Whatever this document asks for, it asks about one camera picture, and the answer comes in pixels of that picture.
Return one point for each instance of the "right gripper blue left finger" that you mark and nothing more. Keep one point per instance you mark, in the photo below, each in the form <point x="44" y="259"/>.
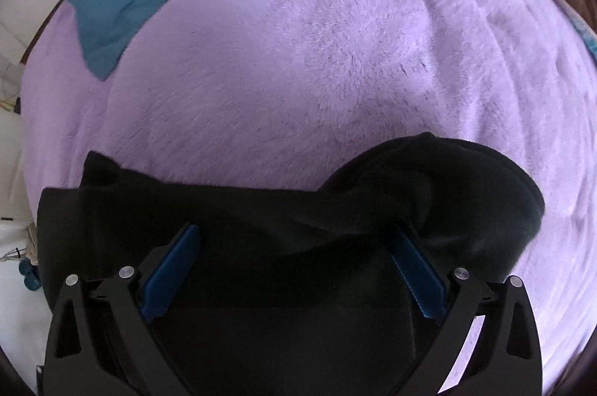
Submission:
<point x="165" y="270"/>

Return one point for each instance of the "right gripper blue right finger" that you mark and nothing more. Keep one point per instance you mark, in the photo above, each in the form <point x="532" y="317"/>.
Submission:
<point x="427" y="288"/>

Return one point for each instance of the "large black garment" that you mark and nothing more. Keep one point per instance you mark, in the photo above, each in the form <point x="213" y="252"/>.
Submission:
<point x="296" y="292"/>

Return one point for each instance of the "purple fluffy bed blanket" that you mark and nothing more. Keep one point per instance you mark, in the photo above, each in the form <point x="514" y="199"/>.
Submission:
<point x="281" y="93"/>

